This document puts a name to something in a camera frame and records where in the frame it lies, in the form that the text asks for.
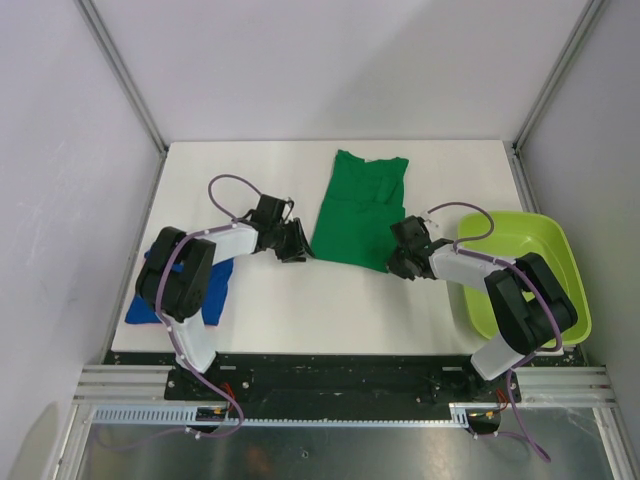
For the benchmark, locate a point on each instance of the lime green plastic bin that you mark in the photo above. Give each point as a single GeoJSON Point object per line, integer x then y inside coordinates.
{"type": "Point", "coordinates": [516, 234]}

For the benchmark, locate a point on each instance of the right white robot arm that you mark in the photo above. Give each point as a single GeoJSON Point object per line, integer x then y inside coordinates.
{"type": "Point", "coordinates": [530, 306]}

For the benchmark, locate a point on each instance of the aluminium frame rail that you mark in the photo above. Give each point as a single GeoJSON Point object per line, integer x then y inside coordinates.
{"type": "Point", "coordinates": [540, 386]}

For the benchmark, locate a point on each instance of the grey slotted cable duct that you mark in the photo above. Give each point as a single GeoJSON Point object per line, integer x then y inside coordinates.
{"type": "Point", "coordinates": [454, 415]}

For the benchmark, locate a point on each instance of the blue t shirt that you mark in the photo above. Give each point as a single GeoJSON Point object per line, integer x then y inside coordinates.
{"type": "Point", "coordinates": [215, 295]}

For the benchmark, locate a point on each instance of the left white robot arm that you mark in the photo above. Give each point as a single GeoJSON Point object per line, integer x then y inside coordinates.
{"type": "Point", "coordinates": [234, 239]}

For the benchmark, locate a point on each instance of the corner aluminium post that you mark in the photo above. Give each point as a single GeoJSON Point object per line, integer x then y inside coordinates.
{"type": "Point", "coordinates": [569, 54]}
{"type": "Point", "coordinates": [116, 63]}

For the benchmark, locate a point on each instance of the left corner aluminium post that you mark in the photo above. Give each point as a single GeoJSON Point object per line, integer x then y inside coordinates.
{"type": "Point", "coordinates": [116, 63]}

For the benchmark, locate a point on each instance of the green t shirt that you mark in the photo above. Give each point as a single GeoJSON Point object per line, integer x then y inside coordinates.
{"type": "Point", "coordinates": [362, 201]}

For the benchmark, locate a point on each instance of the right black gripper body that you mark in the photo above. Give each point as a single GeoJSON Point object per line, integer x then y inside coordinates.
{"type": "Point", "coordinates": [398, 263]}

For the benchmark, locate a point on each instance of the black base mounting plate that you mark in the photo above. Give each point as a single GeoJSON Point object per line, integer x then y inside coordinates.
{"type": "Point", "coordinates": [251, 377]}

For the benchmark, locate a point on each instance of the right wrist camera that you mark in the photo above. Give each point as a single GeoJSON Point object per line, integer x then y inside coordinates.
{"type": "Point", "coordinates": [429, 221]}

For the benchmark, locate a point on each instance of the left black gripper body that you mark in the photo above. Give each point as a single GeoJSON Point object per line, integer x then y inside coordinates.
{"type": "Point", "coordinates": [288, 241]}

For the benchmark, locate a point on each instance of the right corner aluminium post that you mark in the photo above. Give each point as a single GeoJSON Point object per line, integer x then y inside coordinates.
{"type": "Point", "coordinates": [569, 54]}

